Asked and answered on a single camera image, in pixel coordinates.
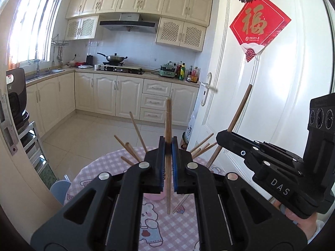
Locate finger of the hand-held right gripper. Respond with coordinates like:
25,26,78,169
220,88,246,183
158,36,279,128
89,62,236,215
216,130,273,179
258,142,304,174

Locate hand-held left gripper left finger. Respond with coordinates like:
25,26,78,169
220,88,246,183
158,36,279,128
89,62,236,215
30,135,166,251

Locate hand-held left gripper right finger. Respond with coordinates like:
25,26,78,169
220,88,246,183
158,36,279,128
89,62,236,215
171,135,307,251

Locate pink cup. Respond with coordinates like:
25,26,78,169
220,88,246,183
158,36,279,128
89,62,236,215
142,191,166,202

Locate hanging kitchen utensils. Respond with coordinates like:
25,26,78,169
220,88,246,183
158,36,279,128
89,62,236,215
51,34,70,66

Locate person's right hand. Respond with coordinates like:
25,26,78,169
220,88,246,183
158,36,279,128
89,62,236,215
279,204,318,243

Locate white printed bag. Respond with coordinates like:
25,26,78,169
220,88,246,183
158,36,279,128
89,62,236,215
182,110,199,149

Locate pink checkered tablecloth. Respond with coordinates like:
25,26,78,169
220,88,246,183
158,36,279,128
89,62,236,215
64,146,228,251

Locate row of condiment bottles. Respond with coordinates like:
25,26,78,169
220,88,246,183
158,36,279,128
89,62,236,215
175,61,201,84

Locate cream base kitchen cabinets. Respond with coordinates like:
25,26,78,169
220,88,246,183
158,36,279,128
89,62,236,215
25,72,201,136

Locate green countertop appliance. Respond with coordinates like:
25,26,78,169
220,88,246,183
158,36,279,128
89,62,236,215
159,62,178,79

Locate gas stove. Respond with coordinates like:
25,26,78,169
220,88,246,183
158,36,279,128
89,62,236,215
95,63,146,75

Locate light blue stool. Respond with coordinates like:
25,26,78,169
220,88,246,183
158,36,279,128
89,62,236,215
50,180,72,206

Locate dark wok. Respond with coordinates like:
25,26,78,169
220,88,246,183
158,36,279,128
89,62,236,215
97,52,129,64

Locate red diamond paper decoration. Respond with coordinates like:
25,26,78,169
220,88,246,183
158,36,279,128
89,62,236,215
229,0,292,63

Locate white metal rack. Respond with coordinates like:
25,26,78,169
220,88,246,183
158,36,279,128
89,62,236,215
16,122,58,189

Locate range hood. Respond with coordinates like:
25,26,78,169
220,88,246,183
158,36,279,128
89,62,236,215
99,13,157,34

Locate steel kitchen sink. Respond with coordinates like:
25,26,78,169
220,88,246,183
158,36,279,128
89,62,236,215
25,68,66,81

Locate black kitchen appliance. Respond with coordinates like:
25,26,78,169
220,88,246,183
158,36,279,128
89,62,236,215
6,68,28,122

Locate kitchen window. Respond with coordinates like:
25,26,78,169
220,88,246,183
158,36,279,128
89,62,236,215
0,0,62,66

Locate silver door handle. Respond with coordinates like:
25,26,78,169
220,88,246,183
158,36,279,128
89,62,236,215
200,72,219,108

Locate white door with silver handle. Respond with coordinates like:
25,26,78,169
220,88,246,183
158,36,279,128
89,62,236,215
192,0,335,215

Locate cream wall kitchen cabinets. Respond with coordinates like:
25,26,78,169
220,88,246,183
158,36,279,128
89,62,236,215
64,0,213,53

